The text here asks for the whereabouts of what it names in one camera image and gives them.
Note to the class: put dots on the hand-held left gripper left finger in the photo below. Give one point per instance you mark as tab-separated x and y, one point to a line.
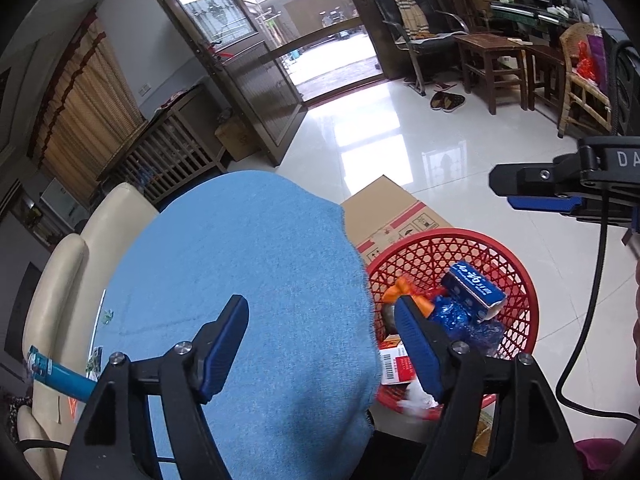
225	350

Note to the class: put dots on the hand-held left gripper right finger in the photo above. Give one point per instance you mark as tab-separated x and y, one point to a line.
420	355

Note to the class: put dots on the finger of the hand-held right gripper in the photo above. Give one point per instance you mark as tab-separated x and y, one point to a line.
530	177
545	204

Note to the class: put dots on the red and white box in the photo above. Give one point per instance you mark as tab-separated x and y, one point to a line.
395	367

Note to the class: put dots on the white plastic bag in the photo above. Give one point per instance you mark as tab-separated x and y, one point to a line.
417	400

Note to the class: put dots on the black plastic bag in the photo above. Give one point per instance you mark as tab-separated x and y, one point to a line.
389	316

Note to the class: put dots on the blue plastic bag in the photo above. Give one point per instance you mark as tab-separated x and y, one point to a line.
465	322

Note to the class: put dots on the orange packets bundle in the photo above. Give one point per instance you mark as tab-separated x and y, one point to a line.
400	287

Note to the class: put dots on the blue toothpaste box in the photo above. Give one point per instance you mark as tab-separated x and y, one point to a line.
472	287

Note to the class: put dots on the red plastic basket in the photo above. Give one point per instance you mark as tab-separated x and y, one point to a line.
450	245

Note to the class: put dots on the wicker chair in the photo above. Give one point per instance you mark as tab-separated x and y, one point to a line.
585	95

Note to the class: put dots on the blue tablecloth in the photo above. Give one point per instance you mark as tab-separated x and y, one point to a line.
250	260

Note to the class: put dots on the brown slipper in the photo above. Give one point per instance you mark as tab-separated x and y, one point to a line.
456	103

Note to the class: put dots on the small red plastic bag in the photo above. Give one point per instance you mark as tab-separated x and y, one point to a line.
585	62

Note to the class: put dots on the pair of slippers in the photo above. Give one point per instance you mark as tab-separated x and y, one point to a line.
441	101

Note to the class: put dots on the dark wooden stool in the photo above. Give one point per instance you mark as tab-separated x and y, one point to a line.
545	60

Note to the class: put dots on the purple bag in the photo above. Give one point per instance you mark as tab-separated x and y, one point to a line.
597	55

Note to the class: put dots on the green wrapper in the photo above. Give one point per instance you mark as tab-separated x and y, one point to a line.
107	316

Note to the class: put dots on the dark printed packet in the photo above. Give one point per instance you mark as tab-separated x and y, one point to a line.
93	362

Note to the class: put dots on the large cardboard box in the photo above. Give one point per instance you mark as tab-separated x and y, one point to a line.
385	210

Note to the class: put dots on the cluttered desk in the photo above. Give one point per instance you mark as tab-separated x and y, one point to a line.
540	17

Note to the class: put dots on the teal thermos bottle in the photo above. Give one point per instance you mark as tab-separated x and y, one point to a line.
65	377

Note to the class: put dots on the black metal chair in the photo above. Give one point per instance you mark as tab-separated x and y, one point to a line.
440	35

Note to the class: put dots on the cream leather sofa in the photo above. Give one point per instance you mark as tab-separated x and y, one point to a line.
55	285

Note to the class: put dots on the wooden slatted cabinet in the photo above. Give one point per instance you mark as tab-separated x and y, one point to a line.
165	155

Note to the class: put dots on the black television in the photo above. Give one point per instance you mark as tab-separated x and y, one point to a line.
25	305

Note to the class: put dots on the maroon clothing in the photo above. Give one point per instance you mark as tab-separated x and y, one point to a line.
600	457

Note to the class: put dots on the striped cloth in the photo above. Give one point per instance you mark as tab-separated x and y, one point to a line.
407	10

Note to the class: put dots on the small cardboard box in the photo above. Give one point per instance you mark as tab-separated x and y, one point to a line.
237	137

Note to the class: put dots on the black polka dot scarf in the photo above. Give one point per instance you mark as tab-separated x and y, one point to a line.
12	410

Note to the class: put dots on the white standing air conditioner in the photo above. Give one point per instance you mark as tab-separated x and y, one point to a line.
60	200

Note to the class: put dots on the wooden glass door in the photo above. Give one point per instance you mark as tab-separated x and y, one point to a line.
250	90

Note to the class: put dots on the tan curtain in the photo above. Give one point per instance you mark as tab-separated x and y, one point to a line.
85	110

